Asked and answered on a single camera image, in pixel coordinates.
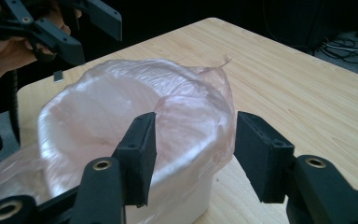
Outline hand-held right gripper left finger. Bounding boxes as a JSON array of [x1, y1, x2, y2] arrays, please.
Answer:
[[111, 111, 158, 208]]

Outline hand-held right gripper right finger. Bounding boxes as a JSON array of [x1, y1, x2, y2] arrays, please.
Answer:
[[233, 110, 296, 204]]

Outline white plastic bin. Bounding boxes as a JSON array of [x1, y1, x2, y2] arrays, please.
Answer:
[[36, 77, 214, 224]]

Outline pink translucent plastic bag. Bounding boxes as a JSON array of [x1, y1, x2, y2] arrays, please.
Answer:
[[0, 55, 238, 224]]

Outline black corrugated hose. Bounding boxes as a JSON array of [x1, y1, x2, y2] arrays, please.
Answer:
[[7, 69, 21, 145]]

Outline black floor cables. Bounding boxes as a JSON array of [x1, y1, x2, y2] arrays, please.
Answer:
[[319, 36, 358, 65]]

